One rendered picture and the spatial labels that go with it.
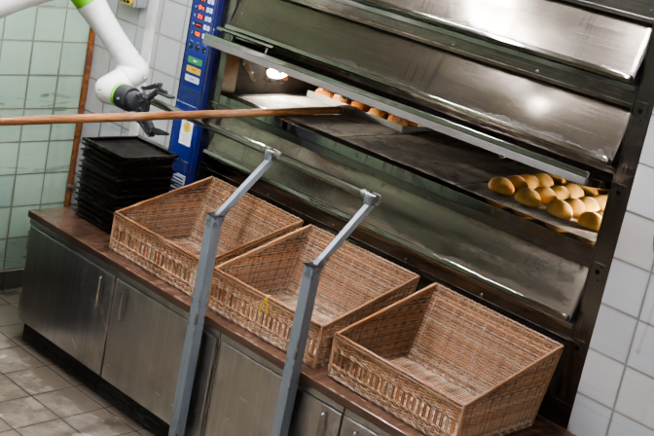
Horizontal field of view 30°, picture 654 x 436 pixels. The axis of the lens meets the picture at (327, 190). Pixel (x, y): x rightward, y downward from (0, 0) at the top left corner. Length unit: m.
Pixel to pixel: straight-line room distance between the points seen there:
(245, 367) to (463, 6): 1.42
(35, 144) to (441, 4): 2.21
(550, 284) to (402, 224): 0.63
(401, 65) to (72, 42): 1.83
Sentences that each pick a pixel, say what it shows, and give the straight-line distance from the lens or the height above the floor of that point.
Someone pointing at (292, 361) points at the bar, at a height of 0.63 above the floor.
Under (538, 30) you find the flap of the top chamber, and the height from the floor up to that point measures 1.78.
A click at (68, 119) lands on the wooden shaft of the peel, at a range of 4.13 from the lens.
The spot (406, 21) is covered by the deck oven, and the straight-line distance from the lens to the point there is 4.32.
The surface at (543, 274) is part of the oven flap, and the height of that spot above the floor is 1.03.
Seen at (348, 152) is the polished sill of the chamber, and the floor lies 1.16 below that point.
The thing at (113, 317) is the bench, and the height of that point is 0.36.
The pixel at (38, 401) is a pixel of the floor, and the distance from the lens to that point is 4.85.
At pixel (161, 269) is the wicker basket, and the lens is 4.56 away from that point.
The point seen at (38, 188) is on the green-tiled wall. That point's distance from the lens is 5.73.
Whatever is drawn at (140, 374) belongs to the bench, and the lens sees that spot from 4.65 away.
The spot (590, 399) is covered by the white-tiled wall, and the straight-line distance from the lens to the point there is 4.00.
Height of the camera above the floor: 2.18
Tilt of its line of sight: 15 degrees down
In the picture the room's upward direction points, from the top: 11 degrees clockwise
